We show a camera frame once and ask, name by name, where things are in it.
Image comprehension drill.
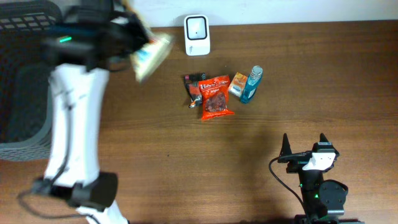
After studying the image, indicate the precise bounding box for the blue mouthwash bottle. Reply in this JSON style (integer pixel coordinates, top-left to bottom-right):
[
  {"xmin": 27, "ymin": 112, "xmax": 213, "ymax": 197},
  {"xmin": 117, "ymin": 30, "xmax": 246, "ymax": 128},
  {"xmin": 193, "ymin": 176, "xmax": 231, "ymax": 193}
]
[{"xmin": 240, "ymin": 65, "xmax": 263, "ymax": 104}]

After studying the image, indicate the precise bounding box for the white barcode scanner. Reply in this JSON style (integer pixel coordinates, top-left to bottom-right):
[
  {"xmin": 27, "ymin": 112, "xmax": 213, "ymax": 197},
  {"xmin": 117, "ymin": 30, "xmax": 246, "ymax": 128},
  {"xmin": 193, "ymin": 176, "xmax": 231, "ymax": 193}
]
[{"xmin": 183, "ymin": 14, "xmax": 211, "ymax": 56}]

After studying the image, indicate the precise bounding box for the black snack packet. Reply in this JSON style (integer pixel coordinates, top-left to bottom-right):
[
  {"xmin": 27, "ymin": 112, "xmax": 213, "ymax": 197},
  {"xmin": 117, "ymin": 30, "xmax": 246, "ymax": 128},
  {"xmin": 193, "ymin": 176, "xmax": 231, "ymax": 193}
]
[{"xmin": 183, "ymin": 73, "xmax": 206, "ymax": 108}]

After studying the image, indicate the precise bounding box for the beige chips bag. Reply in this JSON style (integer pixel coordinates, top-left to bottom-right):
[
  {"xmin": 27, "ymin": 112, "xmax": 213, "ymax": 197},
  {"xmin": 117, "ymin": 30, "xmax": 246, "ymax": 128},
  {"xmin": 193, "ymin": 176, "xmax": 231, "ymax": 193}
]
[{"xmin": 129, "ymin": 32, "xmax": 174, "ymax": 83}]

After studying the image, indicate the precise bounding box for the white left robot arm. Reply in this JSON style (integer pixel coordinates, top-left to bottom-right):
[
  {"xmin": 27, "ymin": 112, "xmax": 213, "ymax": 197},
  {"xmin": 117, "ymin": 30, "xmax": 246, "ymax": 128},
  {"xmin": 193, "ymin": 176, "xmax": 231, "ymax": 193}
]
[{"xmin": 27, "ymin": 1, "xmax": 151, "ymax": 223}]

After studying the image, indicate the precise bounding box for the small orange tissue box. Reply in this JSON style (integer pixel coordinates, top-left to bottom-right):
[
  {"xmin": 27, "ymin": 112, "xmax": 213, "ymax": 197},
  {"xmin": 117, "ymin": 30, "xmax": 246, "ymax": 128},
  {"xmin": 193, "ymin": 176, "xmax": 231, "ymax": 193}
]
[{"xmin": 228, "ymin": 72, "xmax": 248, "ymax": 98}]

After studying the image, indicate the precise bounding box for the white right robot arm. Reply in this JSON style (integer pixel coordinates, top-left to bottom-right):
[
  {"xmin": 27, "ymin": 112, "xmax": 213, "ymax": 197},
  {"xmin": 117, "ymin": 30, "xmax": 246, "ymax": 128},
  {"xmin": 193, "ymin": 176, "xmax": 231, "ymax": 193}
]
[{"xmin": 275, "ymin": 133, "xmax": 360, "ymax": 224}]

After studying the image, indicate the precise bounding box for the dark grey plastic basket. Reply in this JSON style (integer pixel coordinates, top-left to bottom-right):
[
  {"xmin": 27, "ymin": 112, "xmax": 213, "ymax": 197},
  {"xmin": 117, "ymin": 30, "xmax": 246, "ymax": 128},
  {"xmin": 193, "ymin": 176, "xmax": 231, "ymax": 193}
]
[{"xmin": 1, "ymin": 1, "xmax": 62, "ymax": 161}]

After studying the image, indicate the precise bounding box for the orange red snack bag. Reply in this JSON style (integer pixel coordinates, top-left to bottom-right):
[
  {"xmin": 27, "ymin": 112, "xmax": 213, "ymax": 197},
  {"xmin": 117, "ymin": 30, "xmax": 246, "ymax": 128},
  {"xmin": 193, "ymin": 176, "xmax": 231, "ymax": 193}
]
[{"xmin": 198, "ymin": 75, "xmax": 234, "ymax": 120}]

